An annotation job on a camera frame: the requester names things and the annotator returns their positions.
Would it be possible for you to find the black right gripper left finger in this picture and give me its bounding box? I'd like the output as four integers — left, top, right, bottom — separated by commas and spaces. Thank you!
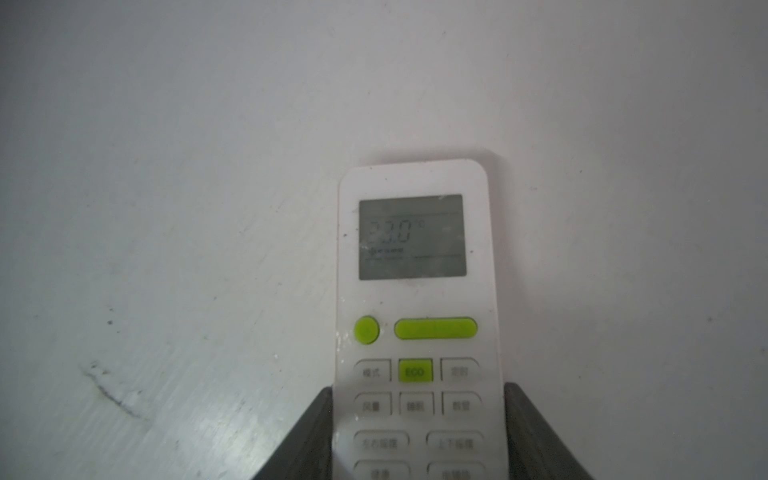
252, 386, 333, 480

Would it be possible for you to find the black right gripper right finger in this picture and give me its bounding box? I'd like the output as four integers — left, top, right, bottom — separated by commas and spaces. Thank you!
505, 382, 594, 480

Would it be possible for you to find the white air conditioner remote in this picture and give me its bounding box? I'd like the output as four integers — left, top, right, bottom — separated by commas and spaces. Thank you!
332, 159, 509, 479

